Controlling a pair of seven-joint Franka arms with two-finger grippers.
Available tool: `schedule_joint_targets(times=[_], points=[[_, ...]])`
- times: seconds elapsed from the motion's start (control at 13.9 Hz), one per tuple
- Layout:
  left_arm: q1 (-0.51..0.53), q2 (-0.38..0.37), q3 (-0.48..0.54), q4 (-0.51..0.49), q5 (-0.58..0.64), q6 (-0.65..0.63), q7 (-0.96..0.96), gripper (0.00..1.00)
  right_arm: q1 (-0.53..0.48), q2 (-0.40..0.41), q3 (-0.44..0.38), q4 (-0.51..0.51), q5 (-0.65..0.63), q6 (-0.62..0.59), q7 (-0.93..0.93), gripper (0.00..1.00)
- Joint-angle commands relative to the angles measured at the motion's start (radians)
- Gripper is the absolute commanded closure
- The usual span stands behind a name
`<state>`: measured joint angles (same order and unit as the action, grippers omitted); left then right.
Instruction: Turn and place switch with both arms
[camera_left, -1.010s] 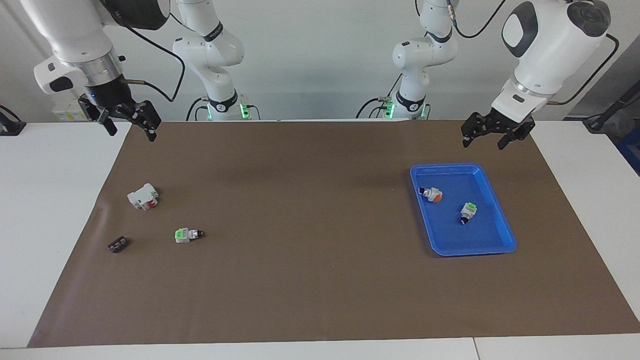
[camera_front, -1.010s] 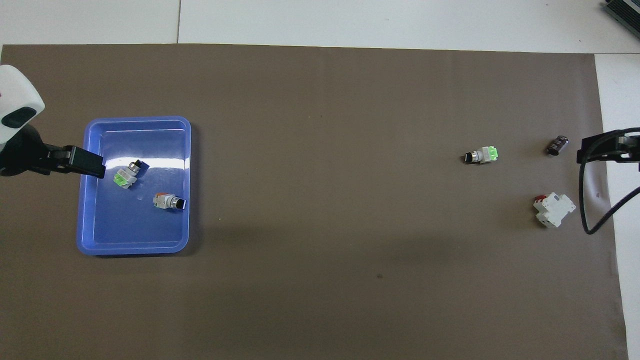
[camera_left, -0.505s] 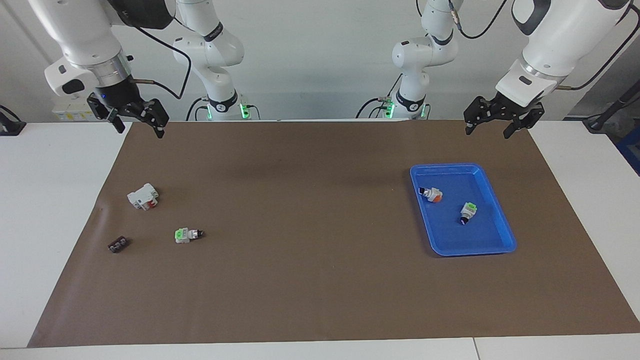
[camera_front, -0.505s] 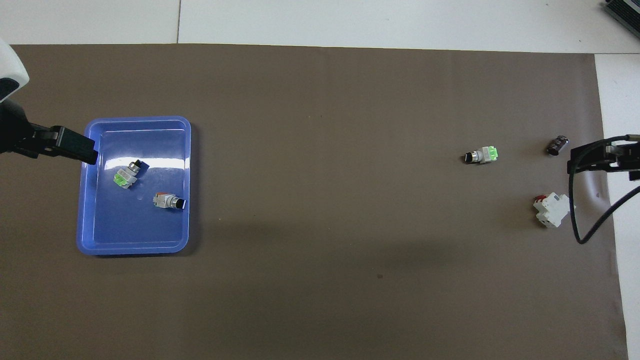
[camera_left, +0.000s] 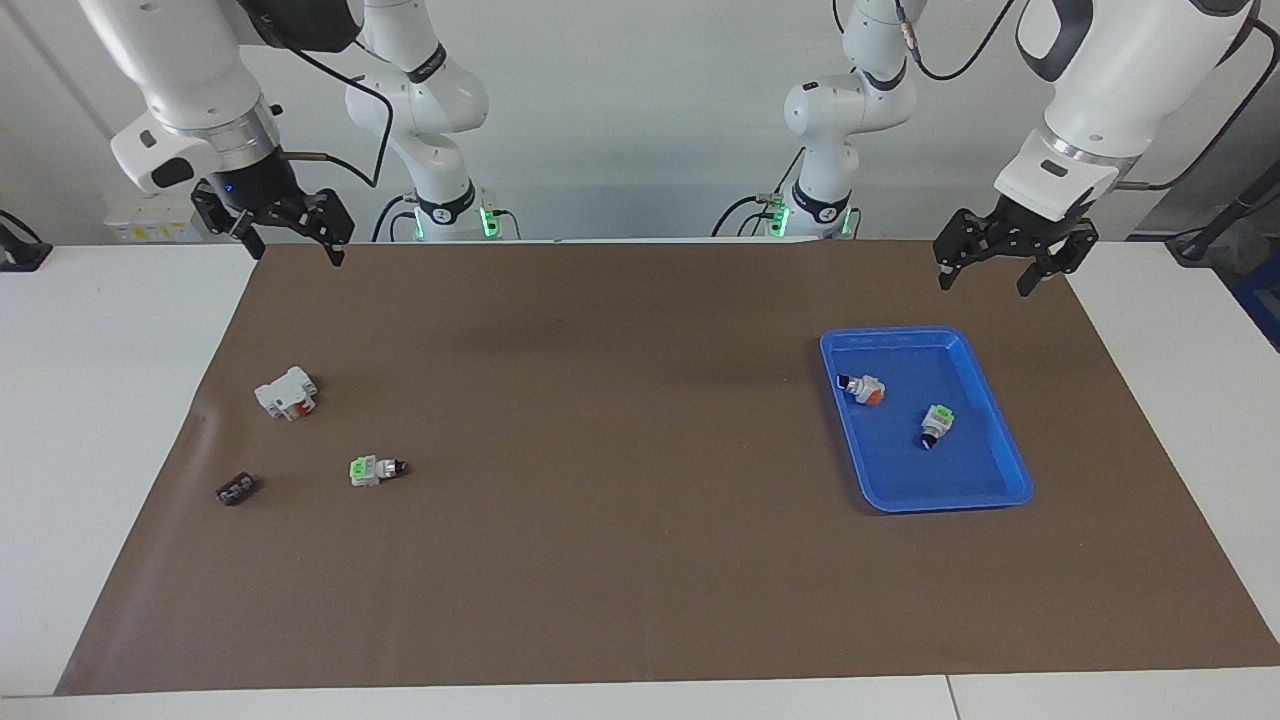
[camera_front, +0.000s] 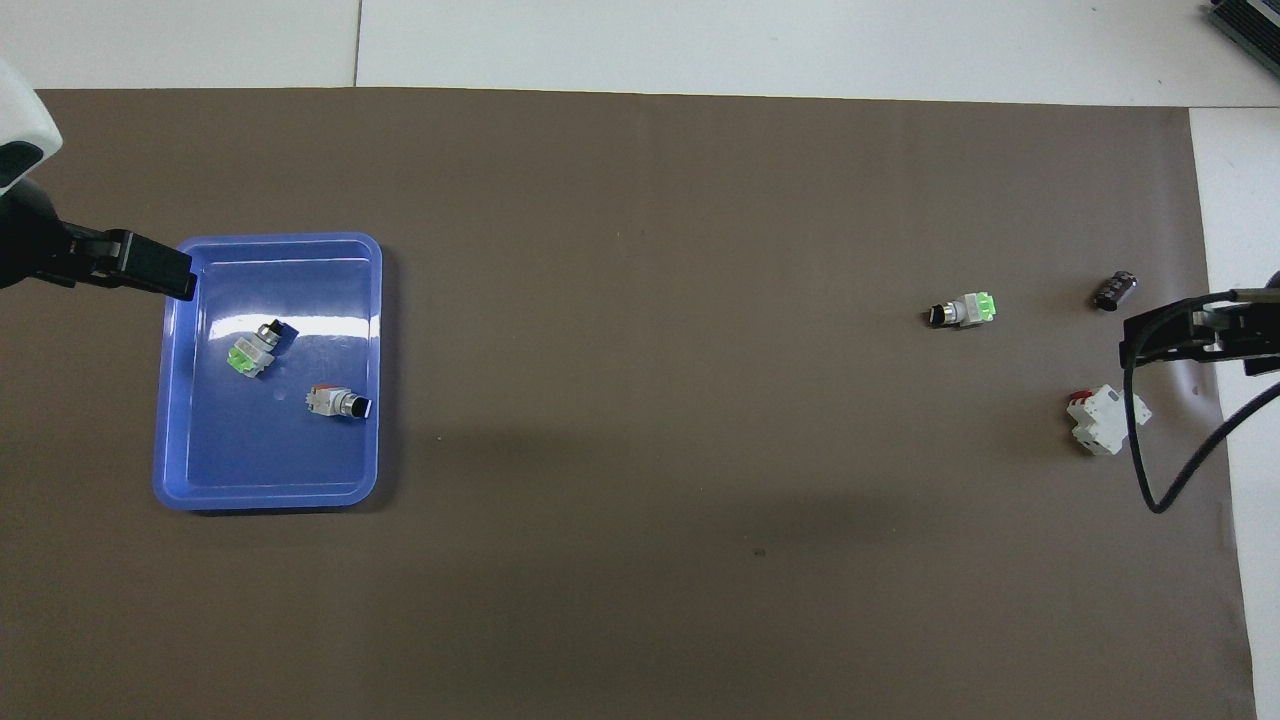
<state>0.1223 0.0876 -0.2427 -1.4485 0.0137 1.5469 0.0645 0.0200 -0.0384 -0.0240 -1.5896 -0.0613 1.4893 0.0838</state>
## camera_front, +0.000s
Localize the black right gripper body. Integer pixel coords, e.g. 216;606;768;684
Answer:
1194;291;1280;377

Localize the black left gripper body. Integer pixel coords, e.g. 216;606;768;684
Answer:
0;177;128;292

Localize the green selector switch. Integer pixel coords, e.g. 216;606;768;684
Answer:
226;319;299;379
926;291;999;330
305;383;374;422

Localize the small black terminal block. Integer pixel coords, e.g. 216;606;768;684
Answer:
1093;269;1140;312

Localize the white circuit breaker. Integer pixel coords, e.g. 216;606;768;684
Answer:
1066;384;1153;457

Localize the blue plastic tray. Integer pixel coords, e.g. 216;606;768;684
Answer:
152;232;384;513

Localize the dark ribbed device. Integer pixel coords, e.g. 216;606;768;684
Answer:
1205;0;1280;66

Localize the brown paper mat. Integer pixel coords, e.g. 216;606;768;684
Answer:
0;88;1259;720

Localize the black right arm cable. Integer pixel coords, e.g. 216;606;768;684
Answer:
1122;288;1280;514

